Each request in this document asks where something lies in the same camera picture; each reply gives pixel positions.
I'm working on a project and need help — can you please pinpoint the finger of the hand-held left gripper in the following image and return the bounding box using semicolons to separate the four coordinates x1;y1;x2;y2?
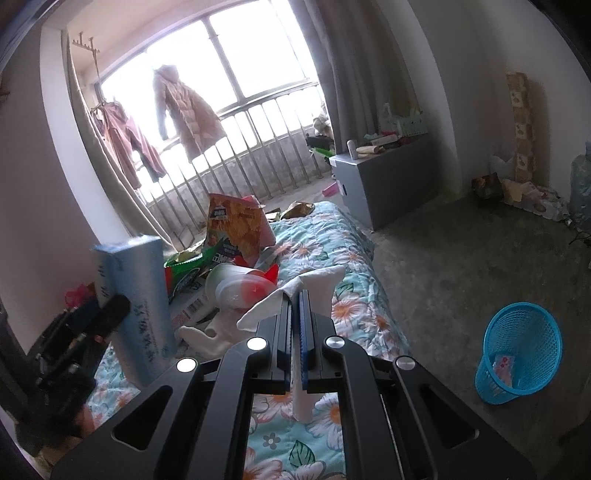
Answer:
95;294;131;334

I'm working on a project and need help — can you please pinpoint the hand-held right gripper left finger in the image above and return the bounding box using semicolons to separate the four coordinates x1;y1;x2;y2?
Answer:
51;294;293;480

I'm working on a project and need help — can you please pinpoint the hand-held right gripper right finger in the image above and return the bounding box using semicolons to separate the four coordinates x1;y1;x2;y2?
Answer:
295;290;539;480

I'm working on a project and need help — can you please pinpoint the light blue tissue pack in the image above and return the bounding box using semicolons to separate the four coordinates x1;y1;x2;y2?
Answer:
89;234;179;387

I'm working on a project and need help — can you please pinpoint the white paper tissue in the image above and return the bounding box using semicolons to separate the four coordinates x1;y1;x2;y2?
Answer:
237;265;347;424

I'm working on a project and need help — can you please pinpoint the white and red plastic cup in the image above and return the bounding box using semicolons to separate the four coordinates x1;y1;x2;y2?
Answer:
204;263;280;311

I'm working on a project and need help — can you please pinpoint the green snack bag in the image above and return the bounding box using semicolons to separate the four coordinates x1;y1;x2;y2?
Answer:
164;244;259;302

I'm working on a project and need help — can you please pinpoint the orange snack bag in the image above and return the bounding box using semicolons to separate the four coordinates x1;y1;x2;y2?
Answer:
207;193;276;260

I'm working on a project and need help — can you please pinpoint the blue plastic waste basket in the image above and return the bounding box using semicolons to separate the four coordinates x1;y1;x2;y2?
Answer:
475;302;564;406

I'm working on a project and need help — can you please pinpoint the red plastic bag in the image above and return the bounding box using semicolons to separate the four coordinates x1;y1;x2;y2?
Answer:
64;283;100;308

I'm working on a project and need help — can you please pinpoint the floral blanket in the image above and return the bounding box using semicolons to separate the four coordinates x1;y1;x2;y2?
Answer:
85;200;413;480

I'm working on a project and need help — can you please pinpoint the gold snack wrapper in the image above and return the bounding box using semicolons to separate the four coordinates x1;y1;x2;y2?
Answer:
281;201;315;220

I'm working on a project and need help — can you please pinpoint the grey cabinet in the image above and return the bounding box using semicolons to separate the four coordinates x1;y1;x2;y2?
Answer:
329;136;435;232

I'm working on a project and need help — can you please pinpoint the pink hanging garment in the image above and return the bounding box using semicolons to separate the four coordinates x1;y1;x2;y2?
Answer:
91;99;168;190

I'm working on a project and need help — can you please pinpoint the metal window railing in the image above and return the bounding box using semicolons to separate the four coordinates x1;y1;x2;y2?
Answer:
134;82;334;250

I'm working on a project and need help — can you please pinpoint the pink wrapper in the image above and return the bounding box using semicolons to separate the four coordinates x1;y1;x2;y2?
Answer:
491;353;516;385

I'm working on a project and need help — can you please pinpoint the stuffed toy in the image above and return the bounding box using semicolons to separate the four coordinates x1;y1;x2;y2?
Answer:
311;104;334;139

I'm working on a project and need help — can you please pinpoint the pink padded coat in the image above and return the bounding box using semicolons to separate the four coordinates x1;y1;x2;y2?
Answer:
152;65;228;162

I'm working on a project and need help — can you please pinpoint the mint green organizer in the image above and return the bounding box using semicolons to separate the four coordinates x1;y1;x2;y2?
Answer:
380;103;428;139

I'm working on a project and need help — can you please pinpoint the dark bag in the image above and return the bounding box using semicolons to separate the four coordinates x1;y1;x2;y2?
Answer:
471;172;505;207

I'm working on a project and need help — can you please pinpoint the grey curtain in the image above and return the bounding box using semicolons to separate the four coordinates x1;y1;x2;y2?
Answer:
302;0;419;155

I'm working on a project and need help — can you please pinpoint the pile of plastic bags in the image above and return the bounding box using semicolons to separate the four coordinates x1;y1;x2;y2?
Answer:
501;178;570;220

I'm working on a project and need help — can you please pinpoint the patterned rolled mat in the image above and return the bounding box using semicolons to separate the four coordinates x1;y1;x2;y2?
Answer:
505;71;537;185

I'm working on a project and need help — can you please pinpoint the wall drying rack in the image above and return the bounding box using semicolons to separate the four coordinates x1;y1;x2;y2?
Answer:
71;30;103;112

